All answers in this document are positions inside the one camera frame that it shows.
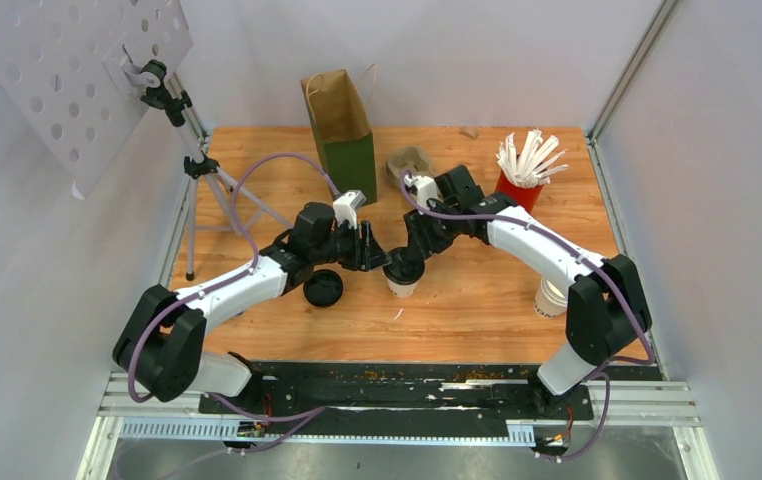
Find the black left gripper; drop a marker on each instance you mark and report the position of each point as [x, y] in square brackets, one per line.
[368, 254]

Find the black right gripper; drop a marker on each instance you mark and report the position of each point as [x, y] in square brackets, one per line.
[419, 238]

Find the black coffee cup lid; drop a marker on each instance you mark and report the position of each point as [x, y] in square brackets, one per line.
[403, 269]

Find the white paper coffee cup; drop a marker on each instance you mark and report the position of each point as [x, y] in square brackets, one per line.
[402, 287]

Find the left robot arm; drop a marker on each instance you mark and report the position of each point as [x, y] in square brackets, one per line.
[162, 345]

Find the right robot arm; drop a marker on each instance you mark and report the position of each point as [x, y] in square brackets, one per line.
[606, 308]

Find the cardboard cup carrier stack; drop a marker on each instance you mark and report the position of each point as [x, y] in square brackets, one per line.
[412, 158]

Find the red cylindrical straw holder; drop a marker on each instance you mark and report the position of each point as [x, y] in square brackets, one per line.
[523, 196]

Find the wrapped white straws bundle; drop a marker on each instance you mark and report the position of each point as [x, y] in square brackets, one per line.
[532, 163]

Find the green paper bag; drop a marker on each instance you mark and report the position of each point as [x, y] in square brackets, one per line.
[342, 132]

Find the white paper cup stack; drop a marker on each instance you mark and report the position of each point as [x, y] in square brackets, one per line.
[549, 302]

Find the white perforated board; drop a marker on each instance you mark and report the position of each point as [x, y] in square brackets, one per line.
[77, 71]

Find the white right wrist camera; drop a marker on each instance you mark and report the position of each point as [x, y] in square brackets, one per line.
[423, 188]

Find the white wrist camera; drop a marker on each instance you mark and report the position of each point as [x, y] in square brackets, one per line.
[345, 208]
[423, 188]

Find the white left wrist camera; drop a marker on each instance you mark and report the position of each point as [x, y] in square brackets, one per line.
[345, 208]

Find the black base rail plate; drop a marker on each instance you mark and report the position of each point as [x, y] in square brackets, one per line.
[410, 399]

